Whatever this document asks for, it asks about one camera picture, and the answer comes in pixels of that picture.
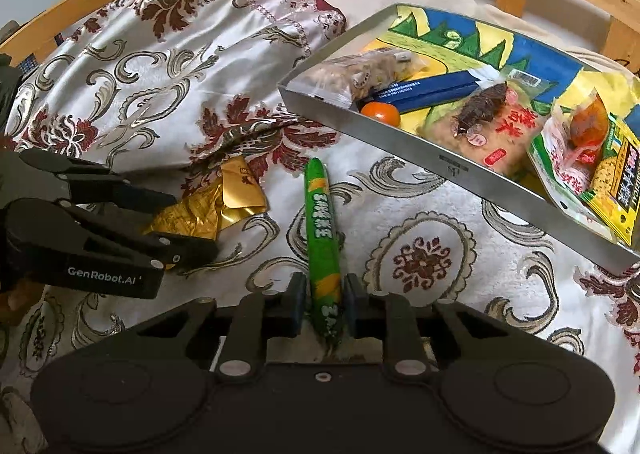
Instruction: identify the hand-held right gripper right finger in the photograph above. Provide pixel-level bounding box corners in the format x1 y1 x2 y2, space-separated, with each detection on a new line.
342 273 532 382

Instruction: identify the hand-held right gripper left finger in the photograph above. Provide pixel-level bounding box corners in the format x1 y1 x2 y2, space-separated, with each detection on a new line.
125 271 308 382

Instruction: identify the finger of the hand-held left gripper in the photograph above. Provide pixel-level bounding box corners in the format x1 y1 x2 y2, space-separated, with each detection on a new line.
20 150 179 226
5 198 219 271

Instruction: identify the green sausage stick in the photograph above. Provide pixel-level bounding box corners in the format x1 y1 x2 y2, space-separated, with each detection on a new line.
304 157 346 347

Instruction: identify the gold foil snack packet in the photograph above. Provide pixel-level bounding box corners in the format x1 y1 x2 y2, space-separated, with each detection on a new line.
142 156 268 270

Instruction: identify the grey metal tray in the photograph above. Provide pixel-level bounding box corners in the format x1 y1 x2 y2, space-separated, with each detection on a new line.
277 3 640 275

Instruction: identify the small orange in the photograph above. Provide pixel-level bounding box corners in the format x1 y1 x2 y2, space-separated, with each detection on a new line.
360 101 402 129

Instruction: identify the clear rice cracker packet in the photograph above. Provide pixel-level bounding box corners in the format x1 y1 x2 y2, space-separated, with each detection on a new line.
417 79 556 180

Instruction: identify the dark blue snack packet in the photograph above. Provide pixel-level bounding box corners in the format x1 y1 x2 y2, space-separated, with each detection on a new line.
372 69 488 112

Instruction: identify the white green snack packet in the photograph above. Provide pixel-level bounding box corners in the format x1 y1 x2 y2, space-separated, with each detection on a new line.
529 131 618 235

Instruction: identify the clear nut bar packet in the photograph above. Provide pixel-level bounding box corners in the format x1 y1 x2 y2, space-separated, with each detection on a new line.
299 48 430 102

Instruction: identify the dried fish packet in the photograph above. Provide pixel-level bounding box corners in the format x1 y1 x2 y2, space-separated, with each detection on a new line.
450 74 543 142

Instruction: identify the yellow corn snack packet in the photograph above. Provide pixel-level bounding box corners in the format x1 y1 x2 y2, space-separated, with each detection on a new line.
582 113 640 249

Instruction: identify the orange chicken feet packet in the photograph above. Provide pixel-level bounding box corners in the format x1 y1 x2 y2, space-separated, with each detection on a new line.
550 86 616 185

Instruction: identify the person's left hand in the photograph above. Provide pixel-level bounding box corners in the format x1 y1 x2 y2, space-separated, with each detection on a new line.
0 279 48 335

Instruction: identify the floral satin blanket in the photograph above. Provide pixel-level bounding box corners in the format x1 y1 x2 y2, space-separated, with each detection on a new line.
0 0 640 454

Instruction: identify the colourful dragon drawing paper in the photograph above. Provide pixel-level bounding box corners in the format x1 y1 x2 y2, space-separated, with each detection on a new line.
360 4 640 145

